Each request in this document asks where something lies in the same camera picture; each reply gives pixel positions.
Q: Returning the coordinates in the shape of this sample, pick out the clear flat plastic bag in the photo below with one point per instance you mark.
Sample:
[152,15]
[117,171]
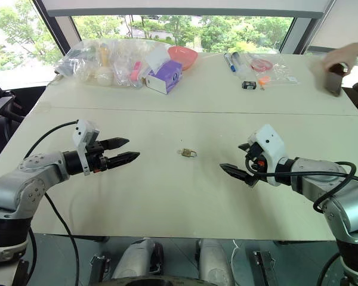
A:
[286,76]

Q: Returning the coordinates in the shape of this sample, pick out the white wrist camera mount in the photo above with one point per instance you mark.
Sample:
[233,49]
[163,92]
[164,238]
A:
[273,143]
[83,131]

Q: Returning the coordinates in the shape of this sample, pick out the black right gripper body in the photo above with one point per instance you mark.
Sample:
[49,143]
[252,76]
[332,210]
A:
[256,155]

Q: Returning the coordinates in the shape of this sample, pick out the pink small object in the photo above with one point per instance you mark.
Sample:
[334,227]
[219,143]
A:
[135,71]

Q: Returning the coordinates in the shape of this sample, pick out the pink plastic bowl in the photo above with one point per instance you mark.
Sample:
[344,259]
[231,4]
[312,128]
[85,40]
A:
[183,56]

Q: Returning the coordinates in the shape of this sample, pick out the black office chair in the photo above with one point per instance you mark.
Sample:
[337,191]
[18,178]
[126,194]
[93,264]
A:
[0,107]

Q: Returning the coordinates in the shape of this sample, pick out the purple and white carton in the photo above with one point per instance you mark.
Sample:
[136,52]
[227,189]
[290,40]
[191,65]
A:
[164,77]

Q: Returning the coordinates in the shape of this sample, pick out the small black box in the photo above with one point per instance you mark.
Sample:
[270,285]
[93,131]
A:
[249,85]

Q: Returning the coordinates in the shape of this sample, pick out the white round bottle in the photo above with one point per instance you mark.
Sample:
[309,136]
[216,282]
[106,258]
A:
[104,77]

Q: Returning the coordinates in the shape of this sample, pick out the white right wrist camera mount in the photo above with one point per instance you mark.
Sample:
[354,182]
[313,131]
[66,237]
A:
[273,143]

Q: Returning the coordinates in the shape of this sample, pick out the yellow wooden object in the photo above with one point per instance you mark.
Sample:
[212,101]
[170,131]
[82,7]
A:
[104,55]

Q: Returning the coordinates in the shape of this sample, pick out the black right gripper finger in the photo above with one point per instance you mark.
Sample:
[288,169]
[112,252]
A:
[244,146]
[237,172]

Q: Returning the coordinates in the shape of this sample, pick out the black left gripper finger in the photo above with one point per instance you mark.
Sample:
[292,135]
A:
[116,143]
[123,159]

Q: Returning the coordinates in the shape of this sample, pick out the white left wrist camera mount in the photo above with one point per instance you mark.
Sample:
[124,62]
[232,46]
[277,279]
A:
[83,131]

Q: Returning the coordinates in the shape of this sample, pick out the grey roller blind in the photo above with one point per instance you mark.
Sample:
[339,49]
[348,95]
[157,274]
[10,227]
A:
[185,7]

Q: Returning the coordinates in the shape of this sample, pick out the small orange object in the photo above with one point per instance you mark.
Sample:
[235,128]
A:
[264,80]

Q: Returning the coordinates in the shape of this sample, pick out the blue marker pen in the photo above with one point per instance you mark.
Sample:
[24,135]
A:
[230,63]

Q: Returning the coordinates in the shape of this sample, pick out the black metal bracket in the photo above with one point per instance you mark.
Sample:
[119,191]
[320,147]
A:
[264,268]
[100,268]

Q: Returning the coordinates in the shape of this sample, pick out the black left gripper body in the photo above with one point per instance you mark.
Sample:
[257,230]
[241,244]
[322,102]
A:
[96,162]

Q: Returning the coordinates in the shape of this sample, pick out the small brass padlock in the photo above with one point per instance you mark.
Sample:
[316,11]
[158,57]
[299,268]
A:
[186,152]

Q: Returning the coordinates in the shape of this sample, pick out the person's bare hand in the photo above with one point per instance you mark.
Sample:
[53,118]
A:
[341,56]

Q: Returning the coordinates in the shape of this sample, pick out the white roller blind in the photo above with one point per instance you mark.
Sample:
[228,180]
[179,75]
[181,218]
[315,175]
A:
[343,21]

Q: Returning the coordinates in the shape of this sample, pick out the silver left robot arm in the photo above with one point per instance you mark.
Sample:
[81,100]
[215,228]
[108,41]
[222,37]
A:
[15,190]

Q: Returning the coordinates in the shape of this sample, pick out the clear plastic bag pile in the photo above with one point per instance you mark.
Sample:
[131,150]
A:
[77,59]

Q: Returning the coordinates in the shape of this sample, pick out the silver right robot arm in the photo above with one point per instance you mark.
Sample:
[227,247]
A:
[340,190]

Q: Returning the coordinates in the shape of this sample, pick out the silver robot leg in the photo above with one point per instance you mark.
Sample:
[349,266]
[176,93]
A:
[134,259]
[213,262]

